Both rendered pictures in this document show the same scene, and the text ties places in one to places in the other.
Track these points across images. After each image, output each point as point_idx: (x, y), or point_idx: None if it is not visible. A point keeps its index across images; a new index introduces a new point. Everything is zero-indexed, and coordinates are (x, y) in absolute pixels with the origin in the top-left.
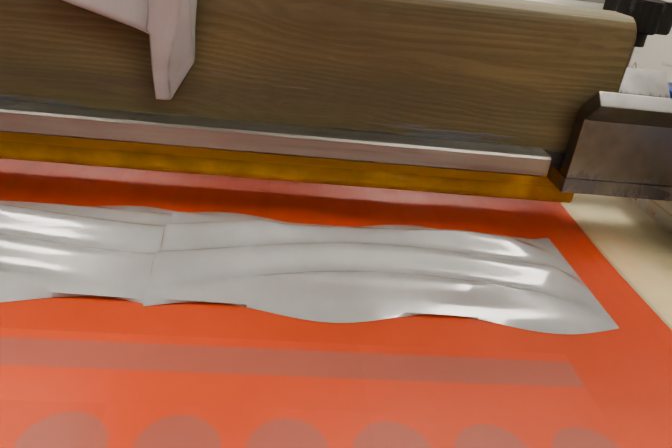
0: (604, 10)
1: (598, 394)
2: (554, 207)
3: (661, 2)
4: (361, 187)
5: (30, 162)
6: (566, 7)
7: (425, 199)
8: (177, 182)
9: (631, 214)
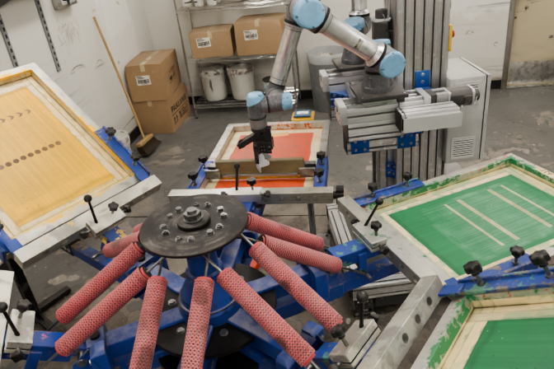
0: (217, 161)
1: None
2: (219, 180)
3: (192, 171)
4: (241, 180)
5: (278, 179)
6: (222, 160)
7: (235, 179)
8: (262, 179)
9: (210, 180)
